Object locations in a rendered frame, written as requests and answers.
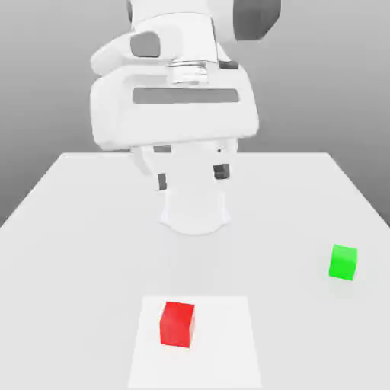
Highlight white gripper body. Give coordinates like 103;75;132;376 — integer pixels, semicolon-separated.
89;64;261;152

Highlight small red cube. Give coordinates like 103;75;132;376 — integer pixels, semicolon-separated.
159;301;197;349

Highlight small green cube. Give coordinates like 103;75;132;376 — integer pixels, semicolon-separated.
328;243;359;282

